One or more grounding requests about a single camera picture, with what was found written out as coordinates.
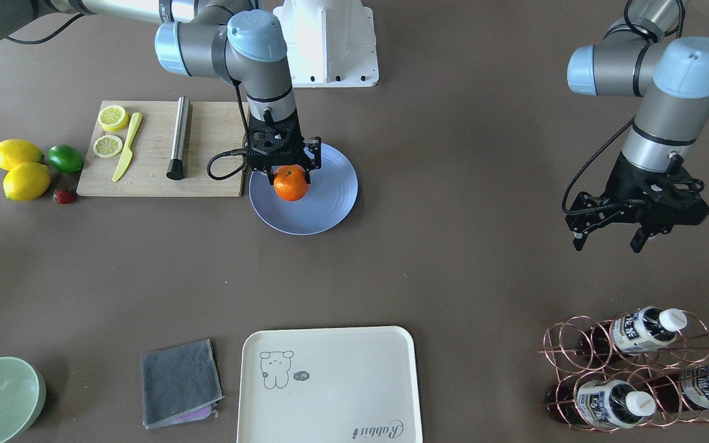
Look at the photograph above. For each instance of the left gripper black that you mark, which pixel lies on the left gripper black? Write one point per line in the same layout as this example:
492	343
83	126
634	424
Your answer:
627	178

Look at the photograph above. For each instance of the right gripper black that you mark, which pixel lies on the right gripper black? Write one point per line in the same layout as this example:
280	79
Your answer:
314	151

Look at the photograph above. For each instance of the orange fruit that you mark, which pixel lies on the orange fruit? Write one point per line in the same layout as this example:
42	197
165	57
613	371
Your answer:
289	183

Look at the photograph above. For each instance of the blue plate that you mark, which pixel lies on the blue plate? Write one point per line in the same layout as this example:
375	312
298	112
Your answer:
332	195

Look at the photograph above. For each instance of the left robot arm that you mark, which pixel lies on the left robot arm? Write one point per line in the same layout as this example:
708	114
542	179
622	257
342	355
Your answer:
643	54

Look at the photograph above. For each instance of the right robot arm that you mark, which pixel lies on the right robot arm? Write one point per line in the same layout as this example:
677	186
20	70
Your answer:
236	41

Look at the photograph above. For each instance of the dark sauce bottle middle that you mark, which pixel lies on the dark sauce bottle middle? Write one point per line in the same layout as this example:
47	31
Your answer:
646	329

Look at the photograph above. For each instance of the dark sauce bottle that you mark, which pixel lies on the dark sauce bottle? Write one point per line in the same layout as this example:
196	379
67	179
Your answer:
683	391
646	329
602	405

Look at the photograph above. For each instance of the wooden cutting board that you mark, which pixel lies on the wooden cutting board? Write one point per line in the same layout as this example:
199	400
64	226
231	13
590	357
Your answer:
215	127

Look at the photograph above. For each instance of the yellow peeler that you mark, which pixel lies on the yellow peeler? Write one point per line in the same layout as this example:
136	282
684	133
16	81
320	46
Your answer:
127	153

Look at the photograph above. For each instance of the dark sauce bottle front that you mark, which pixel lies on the dark sauce bottle front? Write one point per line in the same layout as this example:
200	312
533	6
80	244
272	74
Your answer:
602	405

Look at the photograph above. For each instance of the dark sauce bottle back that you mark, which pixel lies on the dark sauce bottle back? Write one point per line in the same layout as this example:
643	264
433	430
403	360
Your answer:
683	391

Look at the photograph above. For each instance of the lemon half slice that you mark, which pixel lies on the lemon half slice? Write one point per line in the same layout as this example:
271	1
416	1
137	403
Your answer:
107	146
113	118

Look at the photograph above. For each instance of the beige plastic tray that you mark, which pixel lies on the beige plastic tray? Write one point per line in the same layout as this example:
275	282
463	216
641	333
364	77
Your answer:
352	384

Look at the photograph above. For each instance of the green lime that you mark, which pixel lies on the green lime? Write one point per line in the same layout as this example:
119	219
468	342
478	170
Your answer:
65	158

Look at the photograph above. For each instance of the red strawberry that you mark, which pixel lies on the red strawberry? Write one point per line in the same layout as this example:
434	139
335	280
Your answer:
63	197

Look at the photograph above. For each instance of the grey folded cloth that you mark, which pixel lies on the grey folded cloth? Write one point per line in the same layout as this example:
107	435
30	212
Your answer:
179	384

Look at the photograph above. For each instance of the yellow lemon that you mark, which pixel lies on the yellow lemon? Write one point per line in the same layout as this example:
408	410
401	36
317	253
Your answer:
16	151
27	181

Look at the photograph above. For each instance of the mint green bowl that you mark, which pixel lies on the mint green bowl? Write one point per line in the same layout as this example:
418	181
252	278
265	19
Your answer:
22	396

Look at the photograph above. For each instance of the black handled knife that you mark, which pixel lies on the black handled knife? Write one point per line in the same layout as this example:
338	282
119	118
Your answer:
183	116

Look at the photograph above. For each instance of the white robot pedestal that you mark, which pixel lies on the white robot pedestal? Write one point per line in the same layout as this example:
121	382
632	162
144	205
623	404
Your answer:
330	44

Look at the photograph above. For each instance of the copper wire bottle rack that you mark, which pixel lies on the copper wire bottle rack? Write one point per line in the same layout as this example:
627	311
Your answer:
567	346

